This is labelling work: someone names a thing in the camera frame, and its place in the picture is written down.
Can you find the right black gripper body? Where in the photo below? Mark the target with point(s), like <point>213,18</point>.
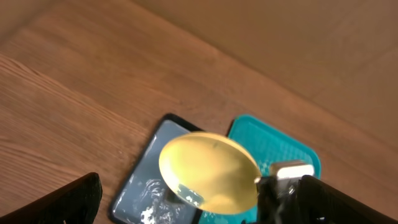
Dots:
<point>276,201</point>

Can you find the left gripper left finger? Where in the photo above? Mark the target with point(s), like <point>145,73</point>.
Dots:
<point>76,202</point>

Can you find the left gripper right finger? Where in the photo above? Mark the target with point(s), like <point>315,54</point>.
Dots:
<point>318,202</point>

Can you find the yellow plate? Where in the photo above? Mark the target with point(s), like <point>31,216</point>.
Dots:
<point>210,172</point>

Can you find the dark green sponge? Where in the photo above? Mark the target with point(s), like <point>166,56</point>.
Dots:
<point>172,198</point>

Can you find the large teal serving tray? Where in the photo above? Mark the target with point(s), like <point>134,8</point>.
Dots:
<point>268,145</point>

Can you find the small dark water tray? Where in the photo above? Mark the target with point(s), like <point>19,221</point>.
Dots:
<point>140,198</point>

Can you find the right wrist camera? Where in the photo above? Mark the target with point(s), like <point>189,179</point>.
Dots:
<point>287,173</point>

